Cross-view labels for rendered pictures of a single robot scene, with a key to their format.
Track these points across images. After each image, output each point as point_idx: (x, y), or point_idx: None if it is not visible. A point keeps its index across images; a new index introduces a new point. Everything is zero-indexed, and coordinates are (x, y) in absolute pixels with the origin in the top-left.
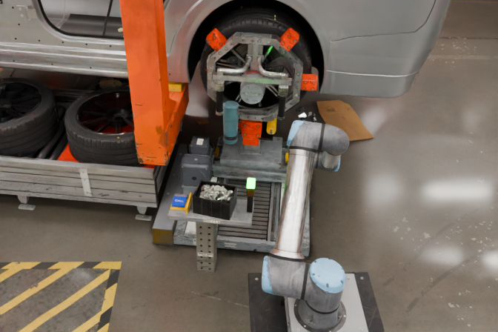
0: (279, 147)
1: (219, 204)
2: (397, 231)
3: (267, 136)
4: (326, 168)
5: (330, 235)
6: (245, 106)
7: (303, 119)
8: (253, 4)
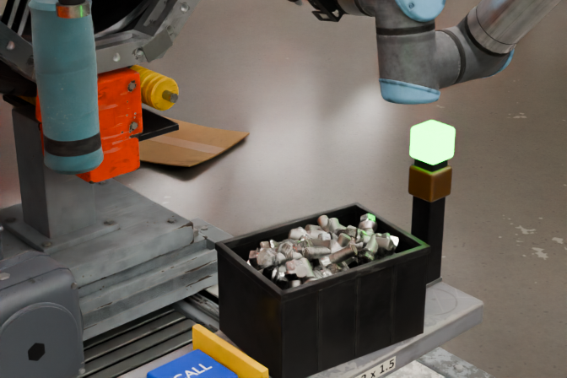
0: (132, 196)
1: (391, 272)
2: (549, 255)
3: (153, 125)
4: (495, 59)
5: (456, 339)
6: None
7: None
8: None
